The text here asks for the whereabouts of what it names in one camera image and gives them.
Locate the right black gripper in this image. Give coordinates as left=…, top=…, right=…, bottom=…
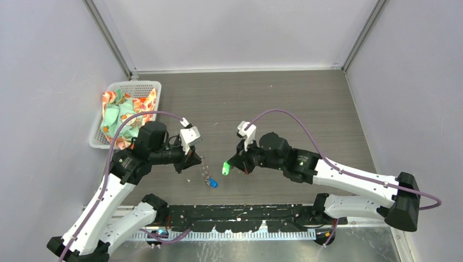
left=228, top=136, right=284, bottom=174

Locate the green key tag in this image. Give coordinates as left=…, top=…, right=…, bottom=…
left=222, top=162, right=231, bottom=176

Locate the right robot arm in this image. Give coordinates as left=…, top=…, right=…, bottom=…
left=222, top=132, right=420, bottom=232

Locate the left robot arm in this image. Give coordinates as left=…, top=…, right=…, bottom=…
left=46, top=121, right=201, bottom=261

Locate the colourful patterned cloth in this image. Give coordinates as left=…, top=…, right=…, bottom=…
left=100, top=88, right=157, bottom=150

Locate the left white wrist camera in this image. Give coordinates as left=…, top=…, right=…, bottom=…
left=179, top=118, right=202, bottom=155

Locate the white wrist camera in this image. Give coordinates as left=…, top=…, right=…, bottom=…
left=237, top=121, right=257, bottom=152
left=179, top=118, right=202, bottom=155

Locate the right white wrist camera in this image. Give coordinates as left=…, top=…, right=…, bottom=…
left=237, top=121, right=257, bottom=152

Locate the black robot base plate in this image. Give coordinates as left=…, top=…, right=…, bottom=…
left=152, top=204, right=335, bottom=233

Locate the aluminium frame rail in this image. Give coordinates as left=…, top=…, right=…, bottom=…
left=115, top=200, right=403, bottom=230

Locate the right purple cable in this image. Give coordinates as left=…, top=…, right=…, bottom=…
left=244, top=109, right=442, bottom=247

